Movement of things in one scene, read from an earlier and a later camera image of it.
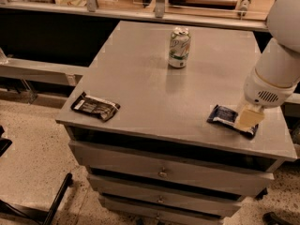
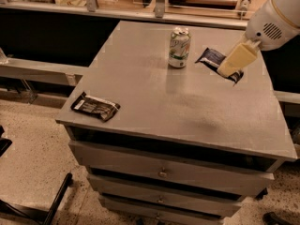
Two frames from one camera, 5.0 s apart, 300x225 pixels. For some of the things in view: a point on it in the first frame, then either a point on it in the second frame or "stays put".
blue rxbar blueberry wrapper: x=228 y=117 to x=213 y=59
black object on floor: x=271 y=218 stays put
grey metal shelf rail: x=41 y=71 stays put
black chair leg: x=34 y=215 stays put
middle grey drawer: x=156 y=194 stays put
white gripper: x=262 y=92 to x=268 y=28
